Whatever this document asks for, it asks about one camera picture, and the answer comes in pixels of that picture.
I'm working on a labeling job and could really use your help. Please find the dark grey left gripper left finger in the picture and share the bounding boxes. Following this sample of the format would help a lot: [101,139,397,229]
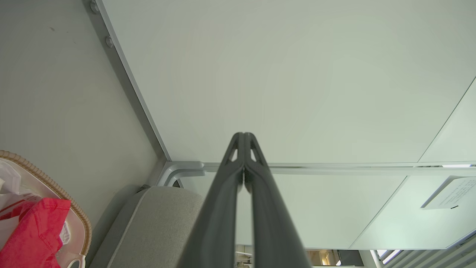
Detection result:
[178,132,245,268]

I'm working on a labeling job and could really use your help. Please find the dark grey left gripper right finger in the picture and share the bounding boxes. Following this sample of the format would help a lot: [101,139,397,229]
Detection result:
[244,132,311,268]

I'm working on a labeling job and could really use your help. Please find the red and white garment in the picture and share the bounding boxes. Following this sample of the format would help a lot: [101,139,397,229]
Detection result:
[0,198,71,268]

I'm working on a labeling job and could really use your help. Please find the grey fabric sofa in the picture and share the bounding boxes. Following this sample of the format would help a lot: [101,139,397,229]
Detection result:
[89,186,209,268]

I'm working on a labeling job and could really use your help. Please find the grey metal partition foot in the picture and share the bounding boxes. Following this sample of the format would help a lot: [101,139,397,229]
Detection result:
[156,161,206,188]

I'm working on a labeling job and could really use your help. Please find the white laundry basket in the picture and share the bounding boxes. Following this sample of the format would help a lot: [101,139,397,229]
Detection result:
[0,150,92,268]

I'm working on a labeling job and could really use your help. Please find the white plastic bag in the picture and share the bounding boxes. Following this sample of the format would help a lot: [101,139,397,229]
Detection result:
[0,159,45,248]

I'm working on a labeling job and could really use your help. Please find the grey metal partition floor rail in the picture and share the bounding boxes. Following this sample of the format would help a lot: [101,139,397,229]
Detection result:
[85,0,172,162]

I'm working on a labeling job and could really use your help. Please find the white paper wall sign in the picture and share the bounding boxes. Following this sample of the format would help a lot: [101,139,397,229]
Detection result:
[421,176,476,210]

